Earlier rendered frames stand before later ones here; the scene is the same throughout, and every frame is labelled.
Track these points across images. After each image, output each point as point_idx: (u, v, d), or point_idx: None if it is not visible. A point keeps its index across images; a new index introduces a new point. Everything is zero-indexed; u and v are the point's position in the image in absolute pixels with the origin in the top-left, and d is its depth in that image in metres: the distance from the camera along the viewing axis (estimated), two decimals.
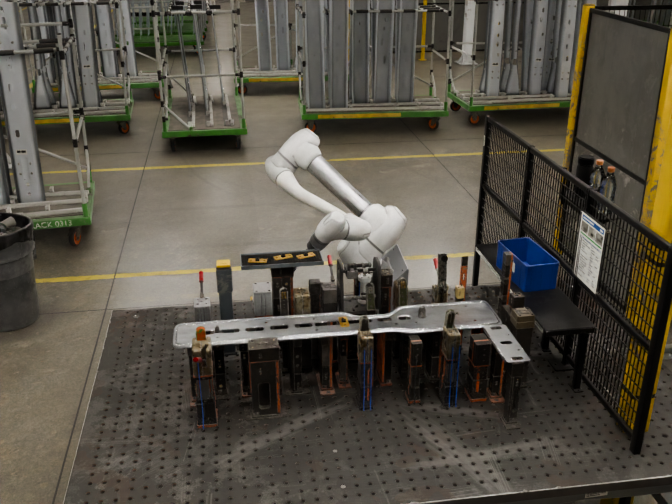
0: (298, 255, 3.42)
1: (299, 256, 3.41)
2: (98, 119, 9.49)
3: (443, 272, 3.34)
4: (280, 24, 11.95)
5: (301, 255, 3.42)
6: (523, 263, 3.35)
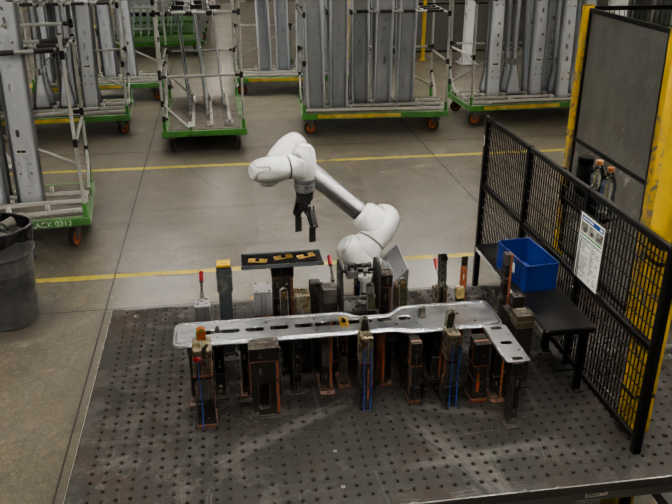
0: (298, 255, 3.42)
1: (299, 256, 3.41)
2: (98, 119, 9.49)
3: (443, 272, 3.34)
4: (280, 24, 11.95)
5: (301, 255, 3.42)
6: (523, 263, 3.35)
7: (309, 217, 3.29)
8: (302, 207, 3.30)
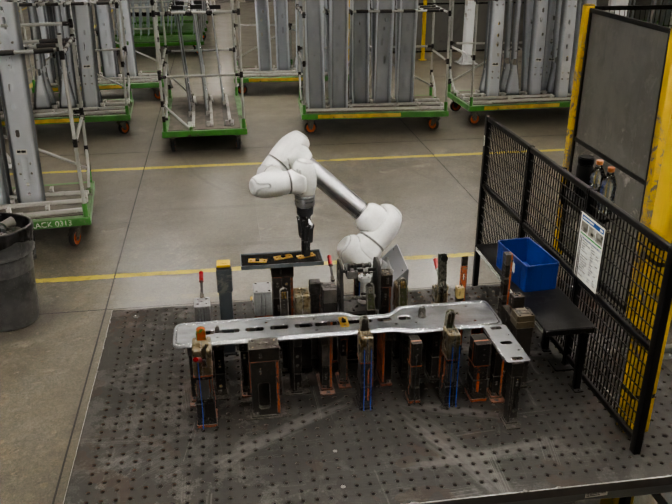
0: (298, 255, 3.42)
1: (299, 256, 3.41)
2: (98, 119, 9.49)
3: (443, 272, 3.34)
4: (280, 24, 11.95)
5: (301, 255, 3.42)
6: (523, 263, 3.35)
7: (306, 233, 3.35)
8: (302, 222, 3.33)
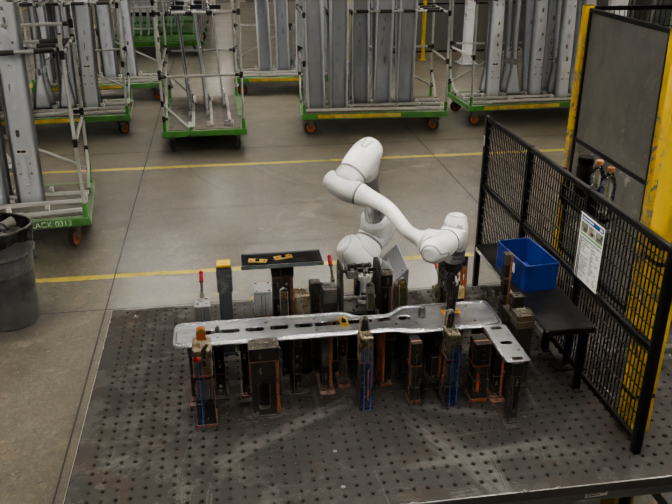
0: (442, 309, 3.26)
1: (443, 311, 3.25)
2: (98, 119, 9.49)
3: (443, 272, 3.34)
4: (280, 24, 11.95)
5: (446, 310, 3.26)
6: (523, 263, 3.35)
7: (452, 289, 3.18)
8: (449, 277, 3.17)
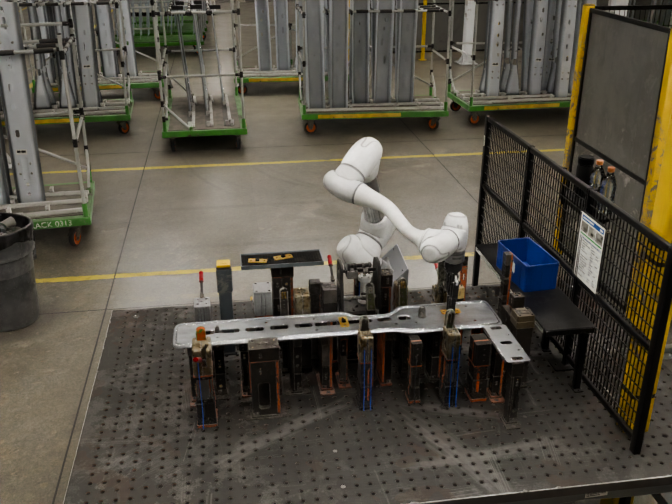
0: (442, 309, 3.26)
1: (443, 311, 3.25)
2: (98, 119, 9.49)
3: (443, 272, 3.34)
4: (280, 24, 11.95)
5: (446, 310, 3.26)
6: (523, 263, 3.35)
7: (452, 289, 3.18)
8: (449, 277, 3.17)
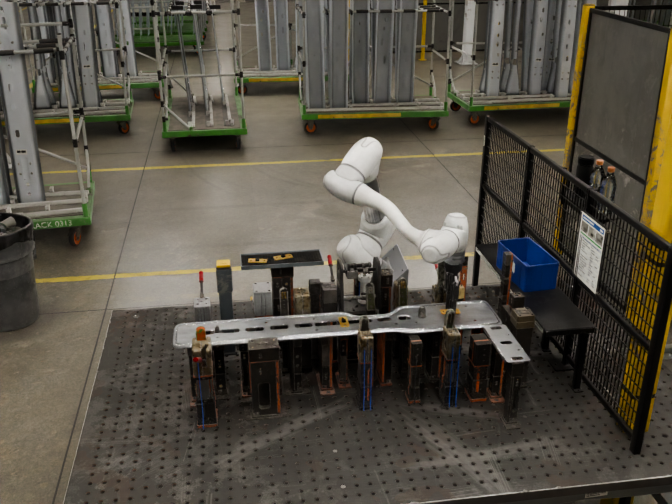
0: (442, 309, 3.26)
1: (443, 311, 3.25)
2: (98, 119, 9.49)
3: (443, 272, 3.34)
4: (280, 24, 11.95)
5: (446, 310, 3.26)
6: (523, 263, 3.35)
7: (452, 290, 3.17)
8: (449, 277, 3.17)
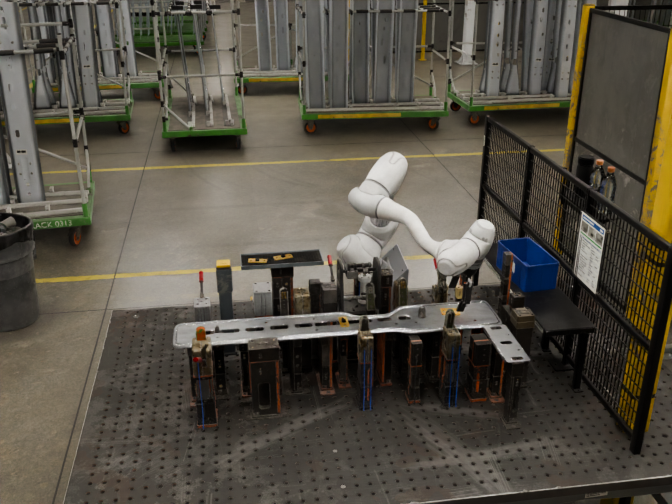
0: (443, 308, 3.25)
1: (443, 310, 3.25)
2: (98, 119, 9.49)
3: None
4: (280, 24, 11.95)
5: (446, 309, 3.25)
6: (523, 263, 3.35)
7: (465, 290, 3.08)
8: (461, 277, 3.08)
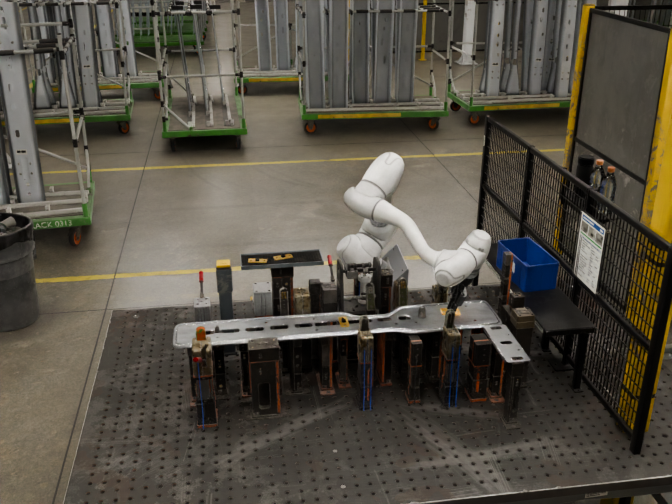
0: (443, 308, 3.25)
1: (443, 310, 3.25)
2: (98, 119, 9.49)
3: None
4: (280, 24, 11.95)
5: (446, 309, 3.25)
6: (523, 263, 3.35)
7: (458, 296, 3.15)
8: (458, 285, 3.12)
